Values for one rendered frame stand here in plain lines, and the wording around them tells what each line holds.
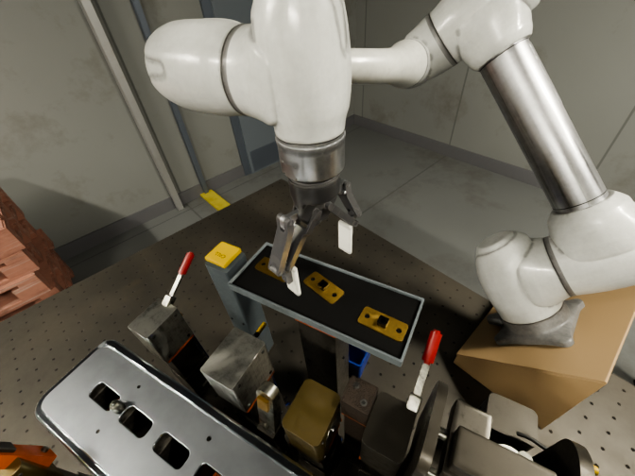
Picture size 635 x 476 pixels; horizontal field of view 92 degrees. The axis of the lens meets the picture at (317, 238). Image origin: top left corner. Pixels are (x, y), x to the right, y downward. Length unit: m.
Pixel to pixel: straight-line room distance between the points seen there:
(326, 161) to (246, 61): 0.14
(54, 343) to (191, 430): 0.86
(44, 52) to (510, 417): 2.75
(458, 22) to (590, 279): 0.62
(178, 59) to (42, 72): 2.29
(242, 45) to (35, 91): 2.39
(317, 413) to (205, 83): 0.52
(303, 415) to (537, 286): 0.62
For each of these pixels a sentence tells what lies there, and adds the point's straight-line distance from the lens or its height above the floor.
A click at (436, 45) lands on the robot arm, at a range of 0.85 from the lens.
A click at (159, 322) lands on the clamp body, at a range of 0.81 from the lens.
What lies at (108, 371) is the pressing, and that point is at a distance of 0.88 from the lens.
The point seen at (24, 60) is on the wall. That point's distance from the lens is 2.70.
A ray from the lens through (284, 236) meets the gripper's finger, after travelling 0.44.
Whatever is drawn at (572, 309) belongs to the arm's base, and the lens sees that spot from 1.05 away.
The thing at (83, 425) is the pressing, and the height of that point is 1.00.
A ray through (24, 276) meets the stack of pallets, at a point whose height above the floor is 0.54.
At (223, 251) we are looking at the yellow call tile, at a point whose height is 1.16.
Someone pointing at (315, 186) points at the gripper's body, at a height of 1.42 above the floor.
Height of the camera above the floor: 1.65
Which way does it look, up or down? 43 degrees down
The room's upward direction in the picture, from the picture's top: 5 degrees counter-clockwise
